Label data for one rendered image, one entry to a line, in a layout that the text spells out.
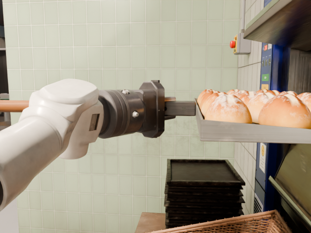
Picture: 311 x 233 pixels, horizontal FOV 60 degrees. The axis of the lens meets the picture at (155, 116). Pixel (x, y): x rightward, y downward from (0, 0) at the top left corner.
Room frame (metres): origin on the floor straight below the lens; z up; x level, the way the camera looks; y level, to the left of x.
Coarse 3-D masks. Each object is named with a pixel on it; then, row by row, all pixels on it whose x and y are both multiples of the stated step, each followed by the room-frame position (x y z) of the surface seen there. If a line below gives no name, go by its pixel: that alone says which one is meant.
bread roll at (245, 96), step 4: (244, 92) 0.59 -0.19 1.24; (248, 92) 0.58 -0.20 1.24; (252, 92) 0.58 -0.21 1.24; (256, 92) 0.59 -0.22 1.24; (240, 96) 0.59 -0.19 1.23; (244, 96) 0.57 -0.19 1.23; (248, 96) 0.57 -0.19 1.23; (252, 96) 0.56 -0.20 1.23; (244, 100) 0.56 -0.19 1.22; (248, 100) 0.56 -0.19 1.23
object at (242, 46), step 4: (236, 36) 1.43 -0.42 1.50; (240, 36) 1.42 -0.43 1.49; (236, 40) 1.43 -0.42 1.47; (240, 40) 1.42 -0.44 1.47; (244, 40) 1.42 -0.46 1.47; (248, 40) 1.41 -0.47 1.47; (236, 44) 1.43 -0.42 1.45; (240, 44) 1.42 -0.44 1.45; (244, 44) 1.42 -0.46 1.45; (248, 44) 1.41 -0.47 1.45; (236, 48) 1.43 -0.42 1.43; (240, 48) 1.42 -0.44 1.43; (244, 48) 1.42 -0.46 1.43; (248, 48) 1.41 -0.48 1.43; (236, 52) 1.43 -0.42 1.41; (240, 52) 1.42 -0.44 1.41; (244, 52) 1.42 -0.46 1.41; (248, 52) 1.42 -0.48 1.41
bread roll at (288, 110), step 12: (276, 96) 0.39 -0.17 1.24; (288, 96) 0.37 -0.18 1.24; (264, 108) 0.39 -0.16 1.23; (276, 108) 0.36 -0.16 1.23; (288, 108) 0.35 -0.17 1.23; (300, 108) 0.34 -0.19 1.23; (264, 120) 0.37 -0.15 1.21; (276, 120) 0.35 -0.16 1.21; (288, 120) 0.34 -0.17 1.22; (300, 120) 0.34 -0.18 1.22
